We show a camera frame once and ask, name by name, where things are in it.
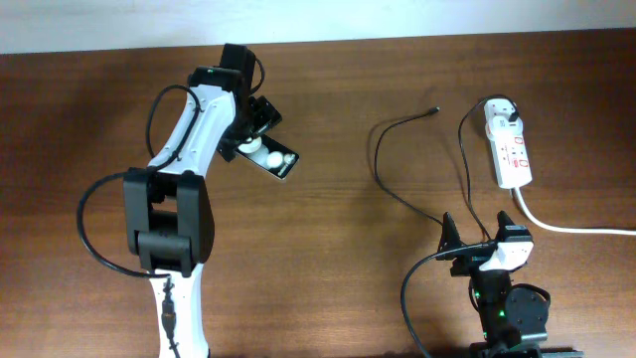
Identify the white power strip cord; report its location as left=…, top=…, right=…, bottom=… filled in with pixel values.
left=511, top=186, right=636, bottom=237

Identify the white USB charger plug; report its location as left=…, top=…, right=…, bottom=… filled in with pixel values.
left=486, top=115, right=523, bottom=141

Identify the black Samsung flip smartphone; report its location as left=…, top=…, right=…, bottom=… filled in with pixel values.
left=236, top=135, right=300, bottom=181

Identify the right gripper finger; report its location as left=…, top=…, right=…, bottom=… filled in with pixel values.
left=496, top=211, right=516, bottom=241
left=437, top=212, right=465, bottom=260

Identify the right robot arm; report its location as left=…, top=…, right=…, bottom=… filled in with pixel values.
left=438, top=211, right=551, bottom=357

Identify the right camera black cable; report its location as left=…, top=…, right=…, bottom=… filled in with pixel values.
left=399, top=241, right=499, bottom=358

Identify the black USB charging cable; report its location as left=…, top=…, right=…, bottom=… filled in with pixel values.
left=373, top=93, right=521, bottom=242

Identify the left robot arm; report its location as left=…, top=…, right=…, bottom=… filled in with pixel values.
left=123, top=44, right=299, bottom=357

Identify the white power strip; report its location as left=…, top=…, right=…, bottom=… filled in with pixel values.
left=484, top=98, right=533, bottom=189

